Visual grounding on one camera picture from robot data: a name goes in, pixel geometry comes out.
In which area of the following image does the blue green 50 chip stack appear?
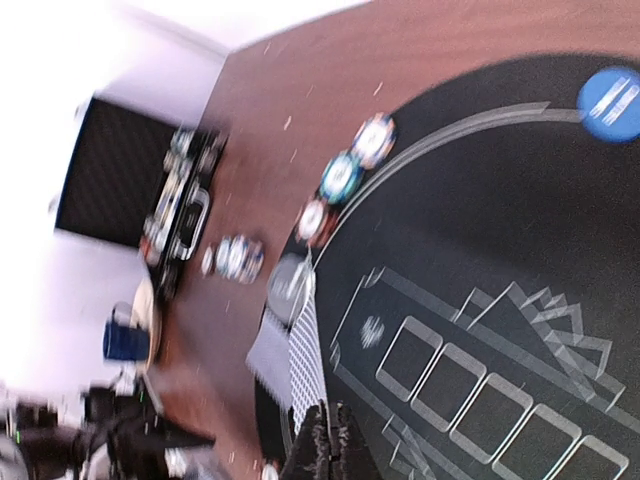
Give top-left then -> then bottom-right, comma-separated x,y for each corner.
215,236 -> 233,277

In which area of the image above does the round black poker mat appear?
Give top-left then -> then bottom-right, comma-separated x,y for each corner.
314,54 -> 639,479

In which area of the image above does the blue small blind button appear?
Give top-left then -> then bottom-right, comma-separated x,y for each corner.
577,66 -> 640,143

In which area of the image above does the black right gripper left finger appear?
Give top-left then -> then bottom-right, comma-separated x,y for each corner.
279,403 -> 331,480

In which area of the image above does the blue playing card deck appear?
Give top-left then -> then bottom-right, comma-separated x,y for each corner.
246,308 -> 292,411

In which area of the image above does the dark blue mug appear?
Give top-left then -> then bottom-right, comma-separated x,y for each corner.
102,302 -> 151,362

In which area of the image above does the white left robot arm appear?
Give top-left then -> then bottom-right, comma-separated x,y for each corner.
1,378 -> 216,479

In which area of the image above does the orange black 100 chip stack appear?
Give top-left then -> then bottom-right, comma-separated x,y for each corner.
201,247 -> 215,277

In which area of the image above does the clear acrylic dealer button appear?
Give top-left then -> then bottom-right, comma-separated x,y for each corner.
267,253 -> 313,326

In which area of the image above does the single blue-backed playing card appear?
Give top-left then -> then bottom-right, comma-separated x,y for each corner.
289,291 -> 327,436

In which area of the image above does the beige patterned plate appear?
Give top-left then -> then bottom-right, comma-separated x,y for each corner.
131,278 -> 162,374

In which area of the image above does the blue cream 10 chip stack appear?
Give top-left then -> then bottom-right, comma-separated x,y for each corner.
228,235 -> 264,284

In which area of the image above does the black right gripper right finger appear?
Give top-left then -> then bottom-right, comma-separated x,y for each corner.
329,403 -> 380,480

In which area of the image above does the black poker set case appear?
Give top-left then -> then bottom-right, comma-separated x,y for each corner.
55,97 -> 228,302

